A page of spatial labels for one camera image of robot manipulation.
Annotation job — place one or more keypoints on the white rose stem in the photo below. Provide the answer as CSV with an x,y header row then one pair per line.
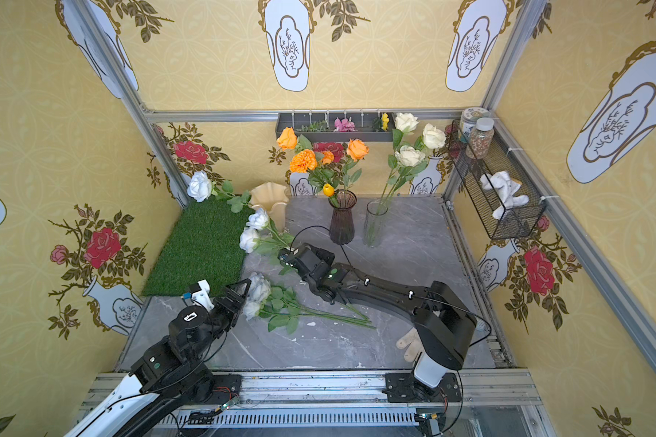
x,y
409,159

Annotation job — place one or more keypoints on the yellow orange tulip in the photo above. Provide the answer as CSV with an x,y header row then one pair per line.
x,y
330,193

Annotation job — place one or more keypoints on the clear glass vase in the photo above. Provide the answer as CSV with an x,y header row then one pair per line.
x,y
376,214

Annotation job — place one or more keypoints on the grey wall planter tray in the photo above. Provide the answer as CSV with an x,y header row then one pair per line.
x,y
319,126

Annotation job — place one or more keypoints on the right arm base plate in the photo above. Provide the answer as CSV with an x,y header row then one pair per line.
x,y
404,388

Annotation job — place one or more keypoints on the green artificial grass mat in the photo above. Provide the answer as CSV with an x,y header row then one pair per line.
x,y
203,245

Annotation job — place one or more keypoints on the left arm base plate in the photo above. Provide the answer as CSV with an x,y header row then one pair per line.
x,y
224,387

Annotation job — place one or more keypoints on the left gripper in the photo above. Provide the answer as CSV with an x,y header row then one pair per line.
x,y
222,303

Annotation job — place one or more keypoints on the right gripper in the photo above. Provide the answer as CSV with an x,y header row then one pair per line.
x,y
296,259

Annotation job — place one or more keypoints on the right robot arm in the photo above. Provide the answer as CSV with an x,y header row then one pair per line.
x,y
444,325

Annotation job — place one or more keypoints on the orange marigold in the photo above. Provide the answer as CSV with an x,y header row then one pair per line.
x,y
304,162

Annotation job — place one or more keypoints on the purple glass vase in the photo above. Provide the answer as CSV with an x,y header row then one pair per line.
x,y
342,227

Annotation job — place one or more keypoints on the glass jar with white lid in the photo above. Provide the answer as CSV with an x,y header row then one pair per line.
x,y
468,120

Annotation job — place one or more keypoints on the orange rose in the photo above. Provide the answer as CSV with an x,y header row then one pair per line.
x,y
288,139
327,158

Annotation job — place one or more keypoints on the yellow flower in tray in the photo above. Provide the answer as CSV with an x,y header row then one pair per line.
x,y
385,122

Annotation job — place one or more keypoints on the bottle with colourful beads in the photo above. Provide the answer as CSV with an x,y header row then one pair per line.
x,y
480,138

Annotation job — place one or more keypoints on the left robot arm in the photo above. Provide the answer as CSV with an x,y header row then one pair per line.
x,y
173,372

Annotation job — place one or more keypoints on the cream ruffled vase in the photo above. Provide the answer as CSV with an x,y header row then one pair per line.
x,y
272,198

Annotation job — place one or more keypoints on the orange rose stem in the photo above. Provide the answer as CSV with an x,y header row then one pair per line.
x,y
356,151

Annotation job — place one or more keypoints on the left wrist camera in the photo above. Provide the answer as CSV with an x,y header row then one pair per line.
x,y
198,294

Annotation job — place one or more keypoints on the beige work glove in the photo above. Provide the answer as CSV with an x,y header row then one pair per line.
x,y
411,344

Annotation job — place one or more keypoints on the pink flower in tray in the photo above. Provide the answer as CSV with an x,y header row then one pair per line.
x,y
344,125

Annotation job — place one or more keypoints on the black wire wall basket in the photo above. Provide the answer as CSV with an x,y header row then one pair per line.
x,y
518,222

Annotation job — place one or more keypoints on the white cloth in basket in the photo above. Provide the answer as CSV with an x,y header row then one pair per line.
x,y
506,188

